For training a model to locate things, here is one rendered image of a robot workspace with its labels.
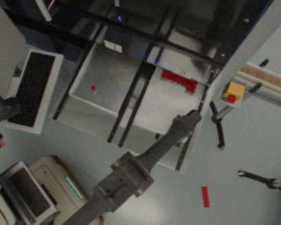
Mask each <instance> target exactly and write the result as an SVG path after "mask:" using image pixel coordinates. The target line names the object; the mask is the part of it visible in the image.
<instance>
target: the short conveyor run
mask: <svg viewBox="0 0 281 225"><path fill-rule="evenodd" d="M268 62H269V59H265V60H264V61H263V62H262V63H261V64H260V65H259V66H258V65H254V64H252V63H250V62H246V64H245V65H244V67H242V69H240V71H239V72H238V73H237V74H236V75H235V76H234V77H233V78H235V79H238V80H241V81H242V82H245V83H246V87H245V91H244V92H245V93H247V94H249V95H252V96H254V97H256V98H260V99H261V100H265V101H266V102H270V103H272V104H275V105H277V106H279V107H281V75H279V74H277V73H274V72H272V71H270V70H267V69H265V68H264V66H266V65H267V63H268Z"/></svg>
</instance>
